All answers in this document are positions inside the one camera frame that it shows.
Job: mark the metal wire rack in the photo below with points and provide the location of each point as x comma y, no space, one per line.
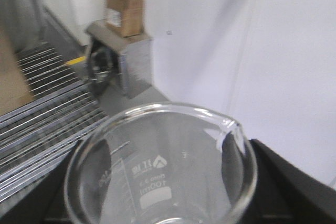
36,137

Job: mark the clear 100ml glass beaker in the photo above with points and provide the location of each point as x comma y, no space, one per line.
162,163

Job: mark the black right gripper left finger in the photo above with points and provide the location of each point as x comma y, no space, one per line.
47,197

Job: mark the grey metal stool box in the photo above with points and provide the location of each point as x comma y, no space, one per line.
124,62

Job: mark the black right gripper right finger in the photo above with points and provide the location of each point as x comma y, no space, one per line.
285,194

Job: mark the brown cardboard box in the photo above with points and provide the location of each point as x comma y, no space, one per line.
125,17

